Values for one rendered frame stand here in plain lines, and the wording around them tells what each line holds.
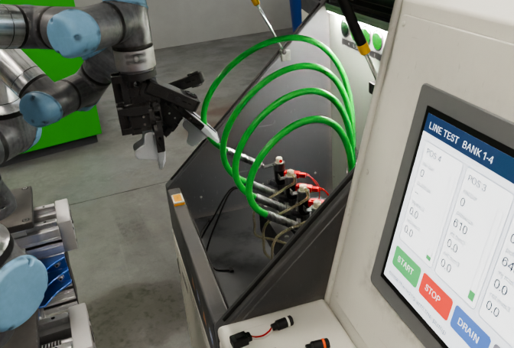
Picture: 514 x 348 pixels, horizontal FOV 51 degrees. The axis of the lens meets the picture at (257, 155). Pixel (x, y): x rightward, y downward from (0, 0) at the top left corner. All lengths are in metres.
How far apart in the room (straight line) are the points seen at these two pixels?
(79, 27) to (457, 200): 0.62
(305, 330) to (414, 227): 0.33
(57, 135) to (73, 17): 3.72
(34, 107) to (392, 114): 0.71
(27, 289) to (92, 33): 0.41
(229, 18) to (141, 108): 7.10
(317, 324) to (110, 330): 1.72
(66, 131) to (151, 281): 2.07
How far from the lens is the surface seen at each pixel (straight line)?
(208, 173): 1.65
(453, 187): 0.77
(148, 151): 1.10
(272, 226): 1.34
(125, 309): 2.76
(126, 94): 1.06
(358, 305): 1.00
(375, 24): 1.32
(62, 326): 1.18
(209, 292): 1.21
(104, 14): 0.97
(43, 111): 1.18
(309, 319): 1.07
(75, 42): 0.92
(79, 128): 4.65
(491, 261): 0.72
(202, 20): 8.00
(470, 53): 0.77
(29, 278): 0.89
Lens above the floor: 1.69
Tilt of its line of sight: 24 degrees down
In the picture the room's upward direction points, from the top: 5 degrees counter-clockwise
